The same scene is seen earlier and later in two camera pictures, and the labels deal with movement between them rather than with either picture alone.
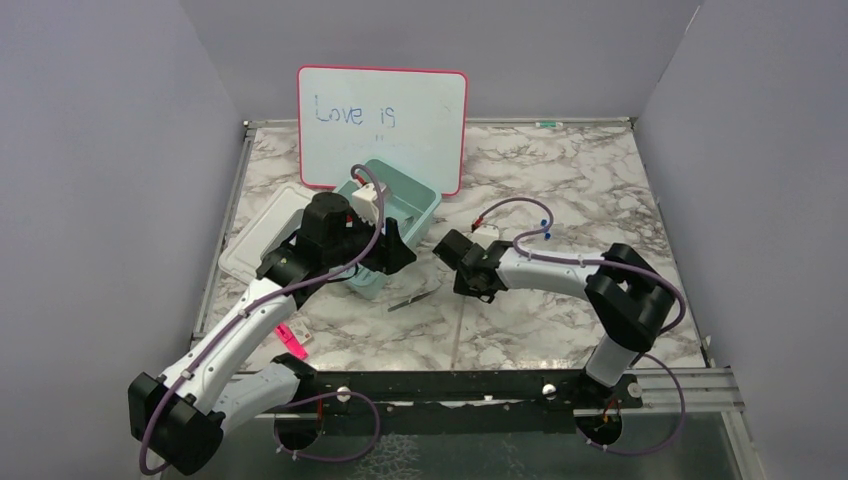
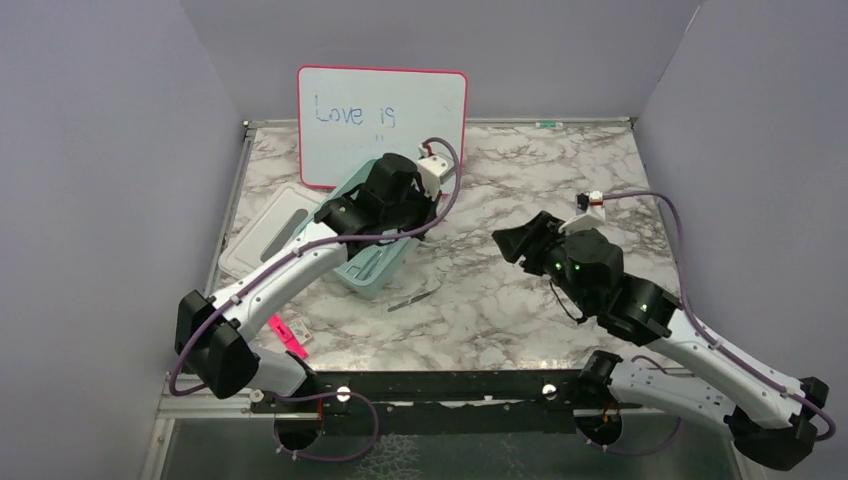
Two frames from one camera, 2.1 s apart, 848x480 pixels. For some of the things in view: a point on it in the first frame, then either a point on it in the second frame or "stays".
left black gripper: (390, 252) -> (429, 206)
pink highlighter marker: (290, 339) stays
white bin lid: (274, 225) stays
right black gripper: (460, 286) -> (531, 239)
